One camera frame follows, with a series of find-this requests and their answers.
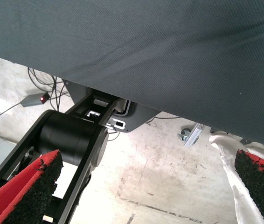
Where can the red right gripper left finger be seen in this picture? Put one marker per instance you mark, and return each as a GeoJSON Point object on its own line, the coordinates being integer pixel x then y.
{"type": "Point", "coordinates": [17, 198]}

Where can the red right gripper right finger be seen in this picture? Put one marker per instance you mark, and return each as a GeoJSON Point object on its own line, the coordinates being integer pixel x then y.
{"type": "Point", "coordinates": [262, 186]}

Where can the white satin cloth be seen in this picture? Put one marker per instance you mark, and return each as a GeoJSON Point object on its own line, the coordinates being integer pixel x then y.
{"type": "Point", "coordinates": [227, 168]}

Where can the aluminium profile bar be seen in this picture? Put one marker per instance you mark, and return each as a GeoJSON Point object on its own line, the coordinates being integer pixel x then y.
{"type": "Point", "coordinates": [193, 135]}

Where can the grey caster wheel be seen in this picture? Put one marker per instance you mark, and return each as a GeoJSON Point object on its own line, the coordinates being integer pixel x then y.
{"type": "Point", "coordinates": [183, 135]}

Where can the grey power adapter red light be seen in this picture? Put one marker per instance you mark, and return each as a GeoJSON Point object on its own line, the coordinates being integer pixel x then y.
{"type": "Point", "coordinates": [30, 100]}

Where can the dark grey table cloth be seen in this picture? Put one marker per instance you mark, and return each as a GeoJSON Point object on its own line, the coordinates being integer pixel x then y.
{"type": "Point", "coordinates": [146, 46]}

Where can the black frame structure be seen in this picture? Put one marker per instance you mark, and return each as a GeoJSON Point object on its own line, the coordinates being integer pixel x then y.
{"type": "Point", "coordinates": [71, 135]}

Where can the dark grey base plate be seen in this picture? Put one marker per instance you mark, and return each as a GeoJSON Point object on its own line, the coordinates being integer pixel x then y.
{"type": "Point", "coordinates": [139, 116]}

